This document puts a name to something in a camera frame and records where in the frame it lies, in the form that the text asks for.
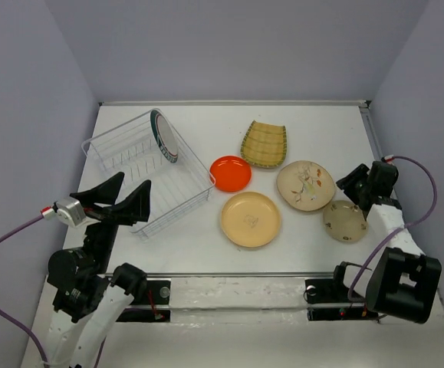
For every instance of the beige bird-pattern plate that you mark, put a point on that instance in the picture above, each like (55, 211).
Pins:
(305, 185)

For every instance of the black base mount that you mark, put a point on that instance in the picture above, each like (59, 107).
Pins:
(152, 306)
(328, 301)

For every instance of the white wire dish rack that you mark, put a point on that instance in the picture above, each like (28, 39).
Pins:
(177, 188)

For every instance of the orange round plate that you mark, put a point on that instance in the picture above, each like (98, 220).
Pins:
(230, 173)

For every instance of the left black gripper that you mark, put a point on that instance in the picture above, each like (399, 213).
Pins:
(136, 205)

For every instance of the white plate green rim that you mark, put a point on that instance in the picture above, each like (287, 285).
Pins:
(164, 136)

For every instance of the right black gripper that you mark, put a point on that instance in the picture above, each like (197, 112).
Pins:
(346, 182)

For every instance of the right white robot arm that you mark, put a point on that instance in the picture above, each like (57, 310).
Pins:
(397, 279)

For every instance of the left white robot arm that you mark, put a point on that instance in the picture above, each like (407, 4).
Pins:
(87, 303)

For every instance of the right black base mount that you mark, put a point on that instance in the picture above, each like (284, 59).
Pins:
(328, 301)

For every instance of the small cream floral plate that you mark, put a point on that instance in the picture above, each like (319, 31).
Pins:
(344, 221)

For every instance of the yellow bamboo-pattern square plate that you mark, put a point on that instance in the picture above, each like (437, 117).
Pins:
(264, 145)

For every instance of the large yellow round plate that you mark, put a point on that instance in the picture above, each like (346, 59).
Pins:
(250, 219)

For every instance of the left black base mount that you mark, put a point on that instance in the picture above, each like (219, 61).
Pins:
(152, 306)

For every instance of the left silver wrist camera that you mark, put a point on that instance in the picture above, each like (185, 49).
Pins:
(70, 212)

